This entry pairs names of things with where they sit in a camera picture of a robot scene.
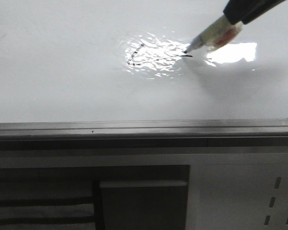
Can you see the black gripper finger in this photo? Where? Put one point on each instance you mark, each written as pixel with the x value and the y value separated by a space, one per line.
pixel 246 11

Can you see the white whiteboard marker pen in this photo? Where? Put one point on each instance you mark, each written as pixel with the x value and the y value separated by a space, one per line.
pixel 215 36

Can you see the white glossy whiteboard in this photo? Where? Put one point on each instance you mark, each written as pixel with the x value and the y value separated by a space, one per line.
pixel 122 60

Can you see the white perforated metal panel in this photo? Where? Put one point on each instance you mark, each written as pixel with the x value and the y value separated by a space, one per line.
pixel 241 195

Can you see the dark grey square box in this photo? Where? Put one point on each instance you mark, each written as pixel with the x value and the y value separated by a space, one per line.
pixel 144 205

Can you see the dark slatted shelf rack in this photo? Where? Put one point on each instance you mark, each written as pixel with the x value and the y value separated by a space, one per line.
pixel 67 198

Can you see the grey aluminium whiteboard frame rail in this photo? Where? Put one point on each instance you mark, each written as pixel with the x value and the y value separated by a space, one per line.
pixel 135 134

